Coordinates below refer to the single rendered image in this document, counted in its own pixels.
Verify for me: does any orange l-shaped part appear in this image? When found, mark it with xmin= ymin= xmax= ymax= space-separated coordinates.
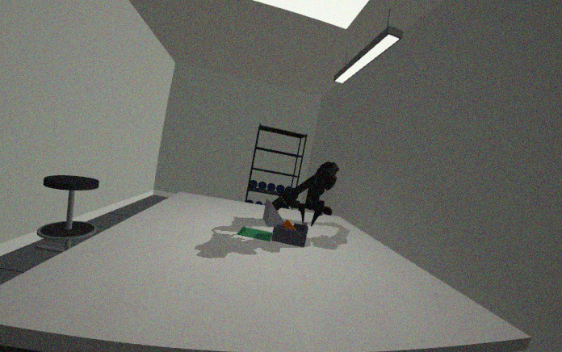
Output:
xmin=283 ymin=220 xmax=296 ymax=230

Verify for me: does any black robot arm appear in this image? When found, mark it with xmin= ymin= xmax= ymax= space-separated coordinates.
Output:
xmin=272 ymin=161 xmax=338 ymax=212

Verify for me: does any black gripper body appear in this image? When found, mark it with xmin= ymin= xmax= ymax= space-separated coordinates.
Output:
xmin=290 ymin=191 xmax=332 ymax=216

